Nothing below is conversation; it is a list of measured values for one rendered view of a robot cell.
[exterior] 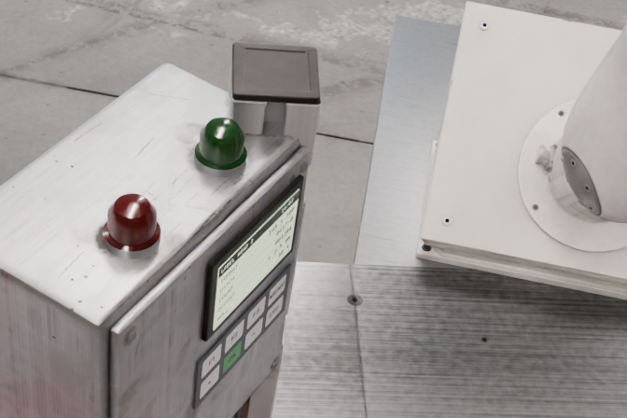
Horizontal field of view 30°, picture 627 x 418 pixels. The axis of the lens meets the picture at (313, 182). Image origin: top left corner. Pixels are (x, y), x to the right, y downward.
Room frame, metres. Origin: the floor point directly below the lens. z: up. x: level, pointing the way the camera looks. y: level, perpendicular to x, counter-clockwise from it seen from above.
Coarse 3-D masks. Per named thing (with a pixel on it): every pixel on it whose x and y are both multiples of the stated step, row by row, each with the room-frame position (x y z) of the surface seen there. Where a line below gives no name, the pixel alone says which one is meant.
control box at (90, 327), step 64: (128, 128) 0.45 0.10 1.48; (192, 128) 0.46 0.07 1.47; (0, 192) 0.39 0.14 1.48; (64, 192) 0.39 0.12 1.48; (128, 192) 0.40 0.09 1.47; (192, 192) 0.41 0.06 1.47; (256, 192) 0.42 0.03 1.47; (0, 256) 0.35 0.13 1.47; (64, 256) 0.35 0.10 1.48; (192, 256) 0.37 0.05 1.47; (0, 320) 0.34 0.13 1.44; (64, 320) 0.33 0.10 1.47; (128, 320) 0.33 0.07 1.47; (192, 320) 0.37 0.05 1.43; (0, 384) 0.34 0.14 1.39; (64, 384) 0.33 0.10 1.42; (128, 384) 0.33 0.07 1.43; (192, 384) 0.37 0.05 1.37; (256, 384) 0.44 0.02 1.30
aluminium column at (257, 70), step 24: (240, 48) 0.50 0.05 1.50; (264, 48) 0.50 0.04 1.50; (288, 48) 0.50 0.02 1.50; (312, 48) 0.51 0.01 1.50; (240, 72) 0.48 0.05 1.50; (264, 72) 0.48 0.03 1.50; (288, 72) 0.48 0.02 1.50; (312, 72) 0.48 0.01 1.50; (240, 96) 0.46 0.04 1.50; (264, 96) 0.46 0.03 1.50; (288, 96) 0.46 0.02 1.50; (312, 96) 0.47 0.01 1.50; (240, 120) 0.46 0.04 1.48; (264, 120) 0.47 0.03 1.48; (288, 120) 0.46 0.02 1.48; (312, 120) 0.46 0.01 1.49; (312, 144) 0.46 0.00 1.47; (264, 384) 0.46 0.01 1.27; (264, 408) 0.46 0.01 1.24
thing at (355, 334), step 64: (320, 320) 0.91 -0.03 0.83; (384, 320) 0.92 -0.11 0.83; (448, 320) 0.94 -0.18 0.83; (512, 320) 0.96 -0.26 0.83; (576, 320) 0.97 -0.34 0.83; (320, 384) 0.81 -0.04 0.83; (384, 384) 0.83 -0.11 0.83; (448, 384) 0.84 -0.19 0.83; (512, 384) 0.86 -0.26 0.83; (576, 384) 0.87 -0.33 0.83
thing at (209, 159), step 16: (208, 128) 0.43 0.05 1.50; (224, 128) 0.43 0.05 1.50; (240, 128) 0.44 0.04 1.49; (208, 144) 0.43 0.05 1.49; (224, 144) 0.43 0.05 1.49; (240, 144) 0.43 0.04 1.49; (208, 160) 0.42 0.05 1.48; (224, 160) 0.42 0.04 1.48; (240, 160) 0.43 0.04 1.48; (224, 176) 0.42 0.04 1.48
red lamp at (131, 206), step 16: (112, 208) 0.37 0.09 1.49; (128, 208) 0.37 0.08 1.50; (144, 208) 0.37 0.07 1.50; (112, 224) 0.36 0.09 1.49; (128, 224) 0.36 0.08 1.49; (144, 224) 0.36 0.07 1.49; (112, 240) 0.36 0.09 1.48; (128, 240) 0.36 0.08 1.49; (144, 240) 0.36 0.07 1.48; (128, 256) 0.36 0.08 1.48; (144, 256) 0.36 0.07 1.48
